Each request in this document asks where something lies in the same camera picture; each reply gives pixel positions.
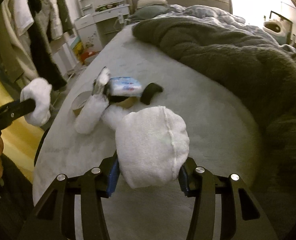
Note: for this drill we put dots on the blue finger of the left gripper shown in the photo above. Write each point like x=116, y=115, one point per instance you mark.
x=14, y=110

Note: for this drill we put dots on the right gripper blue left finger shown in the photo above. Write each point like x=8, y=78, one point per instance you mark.
x=53, y=215

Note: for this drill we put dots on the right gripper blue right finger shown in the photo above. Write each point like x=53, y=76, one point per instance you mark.
x=242, y=217

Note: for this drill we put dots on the small black curved object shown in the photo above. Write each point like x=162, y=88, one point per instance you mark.
x=149, y=92

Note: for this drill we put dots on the grey bed mattress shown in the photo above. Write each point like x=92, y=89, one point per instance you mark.
x=224, y=138

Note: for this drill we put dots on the red bag on floor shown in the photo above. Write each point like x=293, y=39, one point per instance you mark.
x=88, y=56

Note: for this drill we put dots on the colourful picture book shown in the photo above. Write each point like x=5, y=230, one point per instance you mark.
x=77, y=48

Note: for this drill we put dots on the hanging clothes on rack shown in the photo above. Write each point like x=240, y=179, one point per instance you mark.
x=31, y=32

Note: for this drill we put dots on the blue white tissue packet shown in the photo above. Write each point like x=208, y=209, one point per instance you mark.
x=125, y=86

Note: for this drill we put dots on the dark grey fluffy blanket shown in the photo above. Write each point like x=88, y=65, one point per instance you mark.
x=257, y=71

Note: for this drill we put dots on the white dressing table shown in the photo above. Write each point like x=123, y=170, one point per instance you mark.
x=96, y=25

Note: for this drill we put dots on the grey green pillow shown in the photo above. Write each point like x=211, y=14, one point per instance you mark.
x=148, y=12

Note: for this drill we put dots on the beige pillow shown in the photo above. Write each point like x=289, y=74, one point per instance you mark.
x=145, y=3

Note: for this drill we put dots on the white cat bed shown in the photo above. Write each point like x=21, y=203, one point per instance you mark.
x=276, y=30

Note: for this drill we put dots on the blue white patterned duvet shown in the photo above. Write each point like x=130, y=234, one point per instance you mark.
x=221, y=18

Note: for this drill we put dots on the white charger with cable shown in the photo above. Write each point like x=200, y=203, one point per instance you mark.
x=120, y=20

